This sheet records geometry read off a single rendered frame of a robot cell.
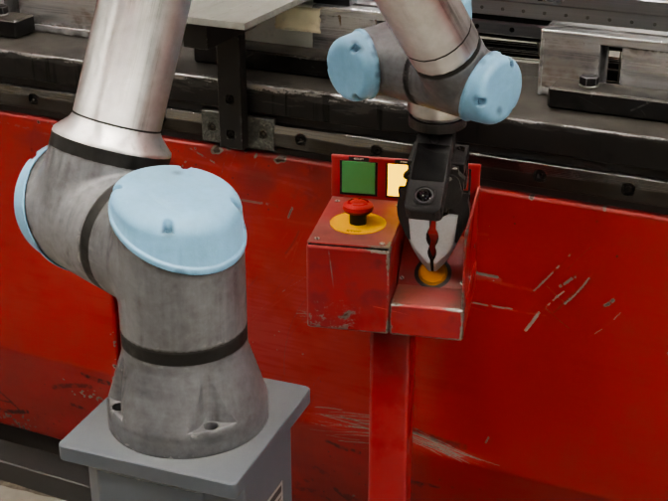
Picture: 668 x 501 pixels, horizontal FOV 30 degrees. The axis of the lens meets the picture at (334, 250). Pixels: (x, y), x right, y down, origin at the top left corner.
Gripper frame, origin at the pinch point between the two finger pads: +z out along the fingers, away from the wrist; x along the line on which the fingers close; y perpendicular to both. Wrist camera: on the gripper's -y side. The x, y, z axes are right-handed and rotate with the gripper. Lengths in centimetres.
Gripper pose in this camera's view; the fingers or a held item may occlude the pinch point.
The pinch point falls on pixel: (431, 264)
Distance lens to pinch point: 159.9
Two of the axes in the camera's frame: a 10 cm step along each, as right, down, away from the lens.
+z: 0.2, 8.7, 4.9
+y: 2.0, -4.8, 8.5
